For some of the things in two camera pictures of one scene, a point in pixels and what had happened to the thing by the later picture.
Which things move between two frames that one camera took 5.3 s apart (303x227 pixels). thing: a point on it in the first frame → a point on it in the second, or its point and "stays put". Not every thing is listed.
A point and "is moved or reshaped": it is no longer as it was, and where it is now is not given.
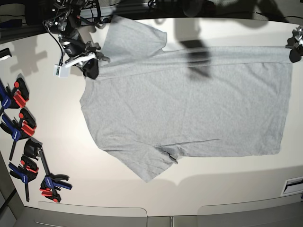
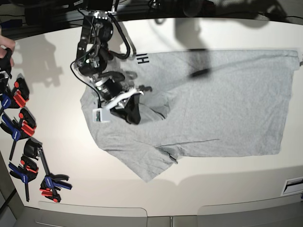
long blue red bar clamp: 51,182 stays put
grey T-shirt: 153,106 is moved or reshaped
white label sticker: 293,186 stays put
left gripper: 91,48 → 114,94
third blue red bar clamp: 27,173 stays put
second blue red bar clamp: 25,128 stays put
